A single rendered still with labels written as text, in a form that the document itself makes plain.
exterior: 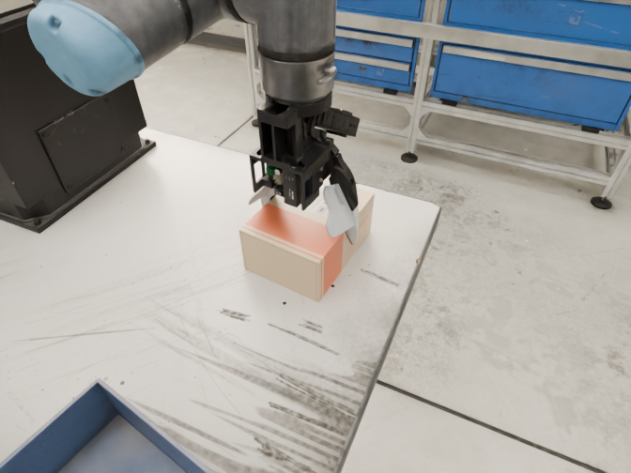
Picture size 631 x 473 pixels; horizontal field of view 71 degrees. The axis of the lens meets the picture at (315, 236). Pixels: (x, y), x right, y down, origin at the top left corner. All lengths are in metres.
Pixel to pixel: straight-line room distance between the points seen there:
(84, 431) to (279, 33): 0.42
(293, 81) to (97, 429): 0.40
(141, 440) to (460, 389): 1.01
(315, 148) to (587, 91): 1.56
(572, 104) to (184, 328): 1.71
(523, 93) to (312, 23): 1.60
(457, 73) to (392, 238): 1.37
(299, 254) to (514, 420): 0.96
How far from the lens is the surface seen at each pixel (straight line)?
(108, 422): 0.53
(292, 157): 0.48
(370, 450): 1.25
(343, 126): 0.55
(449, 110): 2.02
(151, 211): 0.76
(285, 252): 0.55
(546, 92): 1.97
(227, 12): 0.47
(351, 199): 0.54
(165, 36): 0.43
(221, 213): 0.72
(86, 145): 0.81
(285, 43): 0.43
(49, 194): 0.79
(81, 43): 0.39
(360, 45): 2.05
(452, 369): 1.40
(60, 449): 0.51
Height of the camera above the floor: 1.15
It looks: 43 degrees down
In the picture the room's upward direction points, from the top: straight up
